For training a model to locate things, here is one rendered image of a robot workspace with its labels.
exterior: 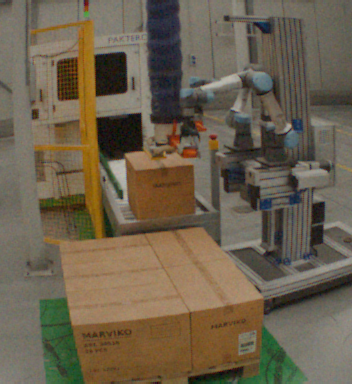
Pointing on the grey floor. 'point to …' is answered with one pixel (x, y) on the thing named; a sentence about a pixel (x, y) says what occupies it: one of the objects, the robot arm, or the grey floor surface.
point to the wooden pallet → (194, 373)
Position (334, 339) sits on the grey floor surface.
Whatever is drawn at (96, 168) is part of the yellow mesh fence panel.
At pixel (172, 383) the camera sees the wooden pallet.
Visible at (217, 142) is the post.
